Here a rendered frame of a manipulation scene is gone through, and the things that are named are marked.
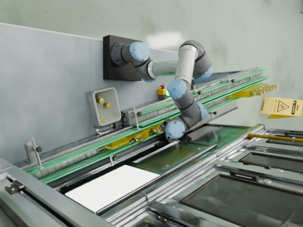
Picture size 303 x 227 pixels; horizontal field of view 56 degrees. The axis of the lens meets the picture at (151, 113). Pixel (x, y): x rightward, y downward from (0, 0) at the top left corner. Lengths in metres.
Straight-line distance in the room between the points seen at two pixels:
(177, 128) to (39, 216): 0.67
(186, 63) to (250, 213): 0.67
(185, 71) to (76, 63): 0.82
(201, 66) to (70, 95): 0.81
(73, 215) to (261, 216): 0.80
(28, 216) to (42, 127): 1.08
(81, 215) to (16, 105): 1.17
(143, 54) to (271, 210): 1.07
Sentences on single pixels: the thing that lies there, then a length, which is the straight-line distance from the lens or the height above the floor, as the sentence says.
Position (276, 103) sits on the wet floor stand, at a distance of 5.04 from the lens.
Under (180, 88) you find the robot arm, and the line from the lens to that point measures 1.11.
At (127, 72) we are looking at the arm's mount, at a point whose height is 0.82.
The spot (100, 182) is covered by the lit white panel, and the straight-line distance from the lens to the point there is 1.59.
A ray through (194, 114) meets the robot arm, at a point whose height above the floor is 1.61.
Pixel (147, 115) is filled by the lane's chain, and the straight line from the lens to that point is 1.96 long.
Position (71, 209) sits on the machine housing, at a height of 1.85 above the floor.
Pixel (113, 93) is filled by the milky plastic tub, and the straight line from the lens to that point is 1.86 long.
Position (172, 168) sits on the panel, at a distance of 1.56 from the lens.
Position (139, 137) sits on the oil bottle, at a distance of 1.77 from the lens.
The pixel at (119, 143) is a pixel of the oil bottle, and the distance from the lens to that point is 1.77.
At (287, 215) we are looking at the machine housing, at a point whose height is 1.93.
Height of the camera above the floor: 2.37
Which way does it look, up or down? 49 degrees down
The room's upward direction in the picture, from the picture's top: 93 degrees clockwise
